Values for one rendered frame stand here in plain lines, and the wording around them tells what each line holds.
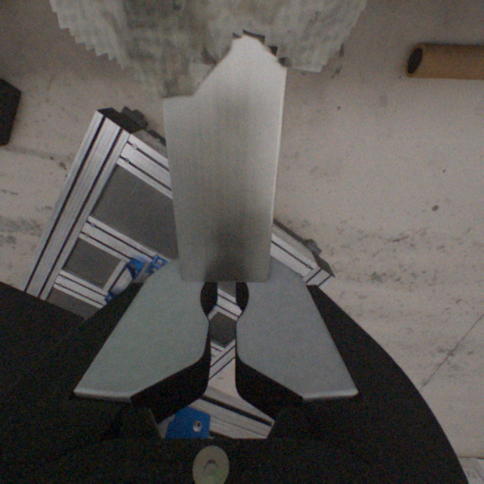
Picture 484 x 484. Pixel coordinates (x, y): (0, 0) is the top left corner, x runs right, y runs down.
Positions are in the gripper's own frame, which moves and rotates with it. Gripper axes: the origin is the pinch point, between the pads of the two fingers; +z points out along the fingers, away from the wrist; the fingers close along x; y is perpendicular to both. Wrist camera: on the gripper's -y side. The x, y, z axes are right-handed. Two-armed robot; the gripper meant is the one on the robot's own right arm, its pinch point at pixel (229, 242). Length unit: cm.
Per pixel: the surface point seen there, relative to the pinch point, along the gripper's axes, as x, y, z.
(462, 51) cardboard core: 60, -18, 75
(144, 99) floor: -29, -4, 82
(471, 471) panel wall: 190, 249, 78
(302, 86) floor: 20, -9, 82
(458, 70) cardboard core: 61, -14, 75
